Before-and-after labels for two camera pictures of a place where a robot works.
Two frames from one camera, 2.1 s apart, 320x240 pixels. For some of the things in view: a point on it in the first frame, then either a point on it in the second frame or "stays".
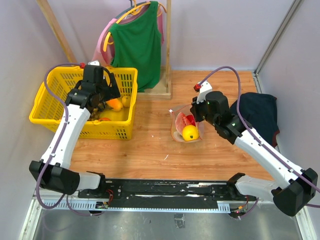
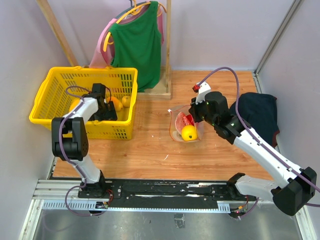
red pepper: (191, 119) stays
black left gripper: (112, 92) → (110, 114)
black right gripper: (194, 109) stays
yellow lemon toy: (190, 132) stays
